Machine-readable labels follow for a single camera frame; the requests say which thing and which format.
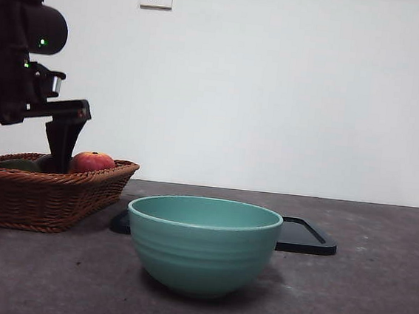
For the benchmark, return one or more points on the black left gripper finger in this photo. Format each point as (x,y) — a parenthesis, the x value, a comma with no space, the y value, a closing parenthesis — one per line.
(62,139)

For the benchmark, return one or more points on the green avocado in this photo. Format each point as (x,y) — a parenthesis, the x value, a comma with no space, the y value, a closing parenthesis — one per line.
(15,165)

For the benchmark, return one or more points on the teal ribbed bowl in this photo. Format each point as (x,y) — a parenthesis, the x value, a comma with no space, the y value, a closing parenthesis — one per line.
(199,260)

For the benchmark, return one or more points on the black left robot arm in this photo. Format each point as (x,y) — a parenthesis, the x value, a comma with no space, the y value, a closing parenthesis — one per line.
(7,26)

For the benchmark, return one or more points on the dark red plum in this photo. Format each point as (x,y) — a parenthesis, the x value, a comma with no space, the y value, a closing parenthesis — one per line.
(46,164)

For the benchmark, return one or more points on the red apple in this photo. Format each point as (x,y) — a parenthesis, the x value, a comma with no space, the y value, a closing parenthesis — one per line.
(94,161)

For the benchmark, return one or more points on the brown wicker basket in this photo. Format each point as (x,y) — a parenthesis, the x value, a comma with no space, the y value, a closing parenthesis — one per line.
(34,199)

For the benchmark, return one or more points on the black rectangular tray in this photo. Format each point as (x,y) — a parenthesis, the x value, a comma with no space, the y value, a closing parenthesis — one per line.
(305,242)

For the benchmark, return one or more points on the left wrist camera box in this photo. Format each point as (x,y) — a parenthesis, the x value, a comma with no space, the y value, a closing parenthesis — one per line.
(55,84)

